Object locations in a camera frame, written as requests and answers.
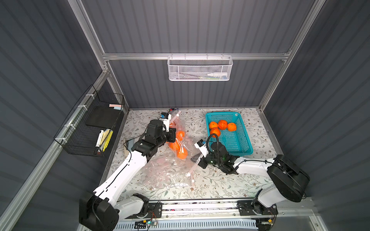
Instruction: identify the clear zip-top bag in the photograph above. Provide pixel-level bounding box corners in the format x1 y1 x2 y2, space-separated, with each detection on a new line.
139 154 194 189
168 108 198 177

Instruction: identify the orange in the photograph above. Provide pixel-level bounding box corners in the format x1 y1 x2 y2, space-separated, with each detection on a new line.
210 128 221 137
227 123 237 132
209 121 218 130

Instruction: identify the orange fruit taken out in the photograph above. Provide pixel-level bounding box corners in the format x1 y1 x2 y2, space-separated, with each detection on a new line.
218 120 228 130

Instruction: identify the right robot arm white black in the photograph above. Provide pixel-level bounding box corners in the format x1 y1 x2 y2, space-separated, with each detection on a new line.
192 134 310 215

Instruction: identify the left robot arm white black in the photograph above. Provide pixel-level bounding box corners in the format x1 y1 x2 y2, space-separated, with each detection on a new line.
79 114 176 231

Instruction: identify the teal plastic basket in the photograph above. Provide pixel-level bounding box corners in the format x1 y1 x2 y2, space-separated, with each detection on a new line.
205 112 253 157

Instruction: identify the yellow item in black basket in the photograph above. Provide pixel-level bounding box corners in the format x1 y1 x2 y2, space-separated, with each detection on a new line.
99 129 113 153

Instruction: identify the black notebook in basket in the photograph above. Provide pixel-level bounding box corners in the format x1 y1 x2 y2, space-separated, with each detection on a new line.
85 106 121 129

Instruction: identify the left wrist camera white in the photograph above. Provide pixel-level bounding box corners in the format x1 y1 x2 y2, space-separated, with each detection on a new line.
159 112 172 132

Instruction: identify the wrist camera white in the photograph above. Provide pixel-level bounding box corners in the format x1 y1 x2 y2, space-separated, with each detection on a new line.
194 139 209 157
159 112 172 132

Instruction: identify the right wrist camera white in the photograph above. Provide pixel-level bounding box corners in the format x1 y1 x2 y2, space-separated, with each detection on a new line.
194 139 209 157

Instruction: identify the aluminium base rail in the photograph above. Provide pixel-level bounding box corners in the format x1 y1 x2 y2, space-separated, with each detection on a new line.
115 197 313 224

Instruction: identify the white wire mesh basket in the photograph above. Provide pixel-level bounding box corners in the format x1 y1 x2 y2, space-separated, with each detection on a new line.
167 55 233 81

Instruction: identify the black wire wall basket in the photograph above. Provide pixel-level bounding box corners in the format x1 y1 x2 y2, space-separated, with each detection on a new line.
54 86 125 157

